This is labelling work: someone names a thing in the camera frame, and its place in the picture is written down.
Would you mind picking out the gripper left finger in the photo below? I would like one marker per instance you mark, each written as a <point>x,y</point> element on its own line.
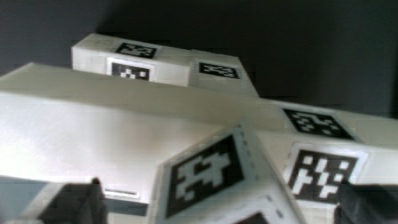
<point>75,204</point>

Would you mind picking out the white chair back frame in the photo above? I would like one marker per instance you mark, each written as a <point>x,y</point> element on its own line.
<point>95,127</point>

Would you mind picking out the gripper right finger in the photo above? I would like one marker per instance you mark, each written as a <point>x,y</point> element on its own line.
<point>369,204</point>

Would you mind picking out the white chair seat part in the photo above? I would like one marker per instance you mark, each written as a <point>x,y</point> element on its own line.
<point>218,74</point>

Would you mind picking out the white chair leg block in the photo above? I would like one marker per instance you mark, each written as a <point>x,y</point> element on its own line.
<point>219,185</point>
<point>132,59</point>
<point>322,166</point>

